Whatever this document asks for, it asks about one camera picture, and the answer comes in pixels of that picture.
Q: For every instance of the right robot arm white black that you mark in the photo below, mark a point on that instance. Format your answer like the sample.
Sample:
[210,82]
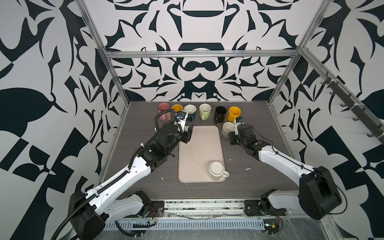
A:
[318,195]

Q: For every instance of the white mug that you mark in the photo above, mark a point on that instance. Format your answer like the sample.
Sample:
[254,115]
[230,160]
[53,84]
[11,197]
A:
[217,171]

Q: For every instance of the white cable duct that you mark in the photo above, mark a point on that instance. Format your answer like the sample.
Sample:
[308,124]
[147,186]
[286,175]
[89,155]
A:
[202,224]

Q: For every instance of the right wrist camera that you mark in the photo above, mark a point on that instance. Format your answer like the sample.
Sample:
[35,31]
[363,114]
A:
[238,121]

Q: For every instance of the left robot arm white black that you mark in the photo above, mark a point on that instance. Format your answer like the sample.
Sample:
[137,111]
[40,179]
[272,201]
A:
[91,211]

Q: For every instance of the light blue mug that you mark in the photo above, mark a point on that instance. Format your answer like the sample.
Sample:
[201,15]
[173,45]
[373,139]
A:
[177,108]

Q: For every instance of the grey mug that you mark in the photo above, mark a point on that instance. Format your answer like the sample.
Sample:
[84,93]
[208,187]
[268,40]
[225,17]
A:
[228,127]

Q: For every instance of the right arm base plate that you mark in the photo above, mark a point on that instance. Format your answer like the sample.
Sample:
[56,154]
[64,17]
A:
[255,207]

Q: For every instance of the dark green mug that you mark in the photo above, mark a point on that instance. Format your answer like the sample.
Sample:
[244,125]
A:
[191,111]

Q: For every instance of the yellow mug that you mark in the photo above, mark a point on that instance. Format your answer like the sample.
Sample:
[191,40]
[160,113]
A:
[233,113]

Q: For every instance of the black mug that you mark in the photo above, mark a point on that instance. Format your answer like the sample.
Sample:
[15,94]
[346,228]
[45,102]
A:
[220,114]

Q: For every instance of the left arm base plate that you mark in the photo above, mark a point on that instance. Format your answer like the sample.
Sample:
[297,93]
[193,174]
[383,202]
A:
[156,209]

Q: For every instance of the green light controller board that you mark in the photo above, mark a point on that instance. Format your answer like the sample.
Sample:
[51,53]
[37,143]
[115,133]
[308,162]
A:
[273,227]

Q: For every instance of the pink floral mug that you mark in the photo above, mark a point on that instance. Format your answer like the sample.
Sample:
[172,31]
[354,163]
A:
[166,116]

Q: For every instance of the beige serving tray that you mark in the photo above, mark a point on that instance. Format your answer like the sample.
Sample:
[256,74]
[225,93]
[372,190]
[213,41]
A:
[195,157]

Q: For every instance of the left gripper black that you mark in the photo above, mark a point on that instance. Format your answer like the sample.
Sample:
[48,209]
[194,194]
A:
[185,134]

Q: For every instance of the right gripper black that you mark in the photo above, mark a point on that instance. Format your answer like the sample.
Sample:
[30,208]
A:
[232,136]

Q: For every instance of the light green mug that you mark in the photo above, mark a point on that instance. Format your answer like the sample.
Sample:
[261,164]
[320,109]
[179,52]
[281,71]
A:
[205,111]

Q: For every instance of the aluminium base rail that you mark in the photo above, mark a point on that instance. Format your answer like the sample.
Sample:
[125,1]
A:
[212,208]

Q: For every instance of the wall hook rail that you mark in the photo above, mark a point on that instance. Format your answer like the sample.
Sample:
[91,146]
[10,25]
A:
[350,102]

